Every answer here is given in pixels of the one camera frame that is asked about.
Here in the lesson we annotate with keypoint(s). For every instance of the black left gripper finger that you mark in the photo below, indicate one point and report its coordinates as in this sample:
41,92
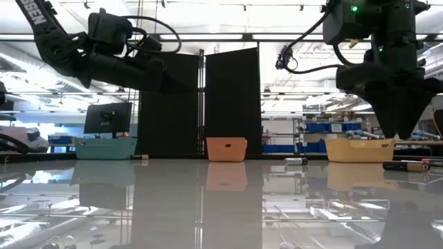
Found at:
155,67
155,83

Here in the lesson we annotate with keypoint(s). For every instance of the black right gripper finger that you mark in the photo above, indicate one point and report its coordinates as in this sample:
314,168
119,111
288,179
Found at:
412,93
384,90

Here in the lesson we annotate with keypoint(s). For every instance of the black copper-top Duracell battery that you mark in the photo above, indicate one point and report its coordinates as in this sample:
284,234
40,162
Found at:
405,166
142,157

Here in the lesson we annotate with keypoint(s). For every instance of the orange plastic bin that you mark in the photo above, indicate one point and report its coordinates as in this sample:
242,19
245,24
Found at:
226,154

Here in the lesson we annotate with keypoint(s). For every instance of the silver Energizer battery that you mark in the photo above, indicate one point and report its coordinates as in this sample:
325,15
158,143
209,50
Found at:
296,161

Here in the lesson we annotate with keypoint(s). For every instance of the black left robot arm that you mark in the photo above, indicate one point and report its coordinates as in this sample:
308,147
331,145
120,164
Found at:
52,48

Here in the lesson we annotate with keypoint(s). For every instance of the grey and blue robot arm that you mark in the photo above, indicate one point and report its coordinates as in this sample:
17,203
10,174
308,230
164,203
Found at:
363,134
427,135

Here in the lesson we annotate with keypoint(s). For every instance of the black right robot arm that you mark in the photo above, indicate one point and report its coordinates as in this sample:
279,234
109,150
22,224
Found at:
398,5

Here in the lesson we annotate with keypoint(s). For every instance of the blue storage bin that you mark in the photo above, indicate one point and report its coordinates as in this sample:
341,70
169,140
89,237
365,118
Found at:
277,149
353,127
315,148
316,128

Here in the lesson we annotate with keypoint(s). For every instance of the wooden workbench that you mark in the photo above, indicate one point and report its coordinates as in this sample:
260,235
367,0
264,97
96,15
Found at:
415,142

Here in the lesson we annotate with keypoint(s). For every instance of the black monitor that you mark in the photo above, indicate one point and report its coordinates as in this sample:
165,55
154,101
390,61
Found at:
91,121

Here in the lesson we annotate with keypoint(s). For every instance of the small red object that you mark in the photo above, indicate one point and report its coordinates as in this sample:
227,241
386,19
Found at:
123,135

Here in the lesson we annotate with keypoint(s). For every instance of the yellow plastic bin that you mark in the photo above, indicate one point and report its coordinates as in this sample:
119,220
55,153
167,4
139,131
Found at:
356,150

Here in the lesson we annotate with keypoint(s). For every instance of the teal plastic bin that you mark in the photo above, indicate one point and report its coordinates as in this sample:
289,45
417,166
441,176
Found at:
104,148

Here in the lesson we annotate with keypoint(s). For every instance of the black folding screen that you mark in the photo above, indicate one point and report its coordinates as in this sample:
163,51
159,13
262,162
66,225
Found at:
232,103

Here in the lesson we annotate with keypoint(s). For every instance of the blue box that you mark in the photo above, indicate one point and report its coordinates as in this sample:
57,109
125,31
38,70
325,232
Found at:
60,140

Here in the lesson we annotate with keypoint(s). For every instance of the metal shelving rack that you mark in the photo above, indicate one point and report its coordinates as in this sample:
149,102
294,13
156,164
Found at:
300,138

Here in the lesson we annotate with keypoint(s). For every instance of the person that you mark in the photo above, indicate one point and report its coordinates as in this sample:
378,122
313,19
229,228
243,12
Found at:
36,143

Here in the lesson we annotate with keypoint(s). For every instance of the black curved chair part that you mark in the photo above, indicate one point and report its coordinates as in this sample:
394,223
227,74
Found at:
19,142

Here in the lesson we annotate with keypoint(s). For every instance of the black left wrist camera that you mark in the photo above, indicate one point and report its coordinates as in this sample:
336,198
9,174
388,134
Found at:
109,31

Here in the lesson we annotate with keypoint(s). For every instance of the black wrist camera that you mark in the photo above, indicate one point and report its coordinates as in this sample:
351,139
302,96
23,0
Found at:
109,31
346,24

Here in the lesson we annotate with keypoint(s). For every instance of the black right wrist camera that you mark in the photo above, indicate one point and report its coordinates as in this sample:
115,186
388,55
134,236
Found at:
346,24

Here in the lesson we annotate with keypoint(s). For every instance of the black overhead camera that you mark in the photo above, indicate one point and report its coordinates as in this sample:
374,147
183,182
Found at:
285,55

